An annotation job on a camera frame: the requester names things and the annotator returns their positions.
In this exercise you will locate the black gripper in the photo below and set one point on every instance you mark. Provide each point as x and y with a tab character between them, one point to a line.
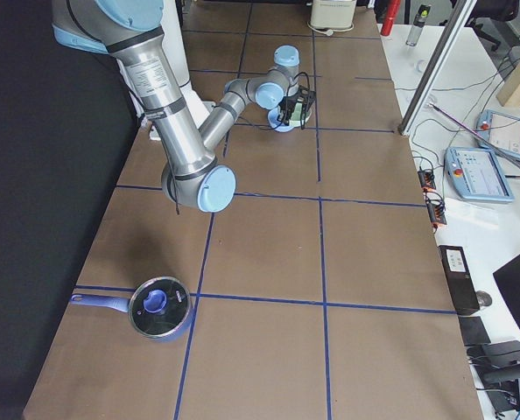
286	106

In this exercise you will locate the green bowl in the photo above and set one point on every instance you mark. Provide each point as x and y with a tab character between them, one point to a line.
299	116

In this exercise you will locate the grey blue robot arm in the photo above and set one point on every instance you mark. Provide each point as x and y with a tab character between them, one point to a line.
141	34

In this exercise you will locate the chrome toaster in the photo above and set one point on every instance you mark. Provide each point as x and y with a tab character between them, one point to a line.
332	14

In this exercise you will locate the red bottle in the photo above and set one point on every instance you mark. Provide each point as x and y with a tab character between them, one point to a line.
390	17

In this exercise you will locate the orange black connector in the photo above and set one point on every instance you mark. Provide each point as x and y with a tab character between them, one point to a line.
436	210
427	180

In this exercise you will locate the near teach pendant tablet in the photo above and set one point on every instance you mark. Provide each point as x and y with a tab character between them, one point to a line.
476	175

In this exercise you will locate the teach pendant tablet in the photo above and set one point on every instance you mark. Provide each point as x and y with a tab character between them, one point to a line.
476	175
501	130

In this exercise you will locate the far teach pendant tablet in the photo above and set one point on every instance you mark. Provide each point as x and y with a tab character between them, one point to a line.
501	130

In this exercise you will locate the blue saucepan with lid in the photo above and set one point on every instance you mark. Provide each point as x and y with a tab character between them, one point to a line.
159	309

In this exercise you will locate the black power box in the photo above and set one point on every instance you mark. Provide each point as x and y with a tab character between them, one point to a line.
459	280

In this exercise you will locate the aluminium frame post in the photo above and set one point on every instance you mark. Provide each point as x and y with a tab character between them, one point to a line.
456	22

